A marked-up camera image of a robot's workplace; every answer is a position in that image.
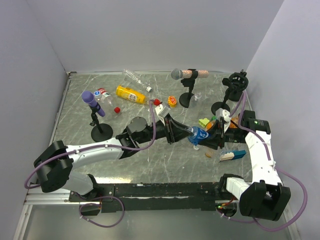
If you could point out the blue white loose cap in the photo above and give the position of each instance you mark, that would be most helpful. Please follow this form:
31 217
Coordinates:
97 94

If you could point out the orange bottle red cap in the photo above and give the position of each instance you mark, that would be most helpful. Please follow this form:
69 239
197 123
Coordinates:
234 122

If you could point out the black microphone stand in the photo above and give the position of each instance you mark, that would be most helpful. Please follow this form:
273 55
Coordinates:
189 82

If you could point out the red label clear bottle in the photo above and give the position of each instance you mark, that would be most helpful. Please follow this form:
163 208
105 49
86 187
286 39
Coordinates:
107 103

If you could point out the aluminium frame rail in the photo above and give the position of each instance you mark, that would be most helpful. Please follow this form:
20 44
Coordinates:
35 196

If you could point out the silver head microphone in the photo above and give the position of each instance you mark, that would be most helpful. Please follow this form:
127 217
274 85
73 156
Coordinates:
177 74

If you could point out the orange juice bottle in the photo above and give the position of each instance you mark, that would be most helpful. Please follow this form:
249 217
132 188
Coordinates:
210 124

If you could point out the purple microphone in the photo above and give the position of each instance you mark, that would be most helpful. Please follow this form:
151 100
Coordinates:
89 98

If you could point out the black clamp stand front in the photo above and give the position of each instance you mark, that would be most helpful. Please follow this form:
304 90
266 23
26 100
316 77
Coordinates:
222 104

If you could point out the black clamp stand rear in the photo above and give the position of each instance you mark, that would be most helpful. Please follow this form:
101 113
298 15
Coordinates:
236 83

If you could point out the lime green toy brick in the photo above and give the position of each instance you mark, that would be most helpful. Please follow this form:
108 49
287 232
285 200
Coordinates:
203 122

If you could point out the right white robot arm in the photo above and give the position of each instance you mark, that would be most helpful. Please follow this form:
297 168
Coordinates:
266 197

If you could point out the black clamp stand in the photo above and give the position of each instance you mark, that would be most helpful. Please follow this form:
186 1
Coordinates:
222 104
236 83

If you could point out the yellow lemon drink bottle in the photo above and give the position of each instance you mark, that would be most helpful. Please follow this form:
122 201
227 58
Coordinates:
131 95

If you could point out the yellow orange toy block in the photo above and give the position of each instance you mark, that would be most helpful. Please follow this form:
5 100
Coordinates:
172 102

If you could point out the blue label clear bottle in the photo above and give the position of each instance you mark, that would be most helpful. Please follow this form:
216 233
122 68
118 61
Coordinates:
197 135

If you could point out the small red bottle cap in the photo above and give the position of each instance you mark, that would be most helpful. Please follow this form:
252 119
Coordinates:
117 110

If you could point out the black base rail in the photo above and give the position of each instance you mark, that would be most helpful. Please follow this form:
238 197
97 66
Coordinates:
158 196

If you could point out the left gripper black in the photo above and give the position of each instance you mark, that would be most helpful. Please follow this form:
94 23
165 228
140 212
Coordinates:
173 137

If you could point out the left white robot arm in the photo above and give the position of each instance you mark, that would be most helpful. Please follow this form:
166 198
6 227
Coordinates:
55 167

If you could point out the blue beige toy brick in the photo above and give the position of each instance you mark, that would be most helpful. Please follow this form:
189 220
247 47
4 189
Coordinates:
231 155

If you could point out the clear bottle green-print white cap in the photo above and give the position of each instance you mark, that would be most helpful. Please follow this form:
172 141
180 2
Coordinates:
198 97

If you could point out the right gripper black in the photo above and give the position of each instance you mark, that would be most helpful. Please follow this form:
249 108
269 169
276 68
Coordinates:
218 140

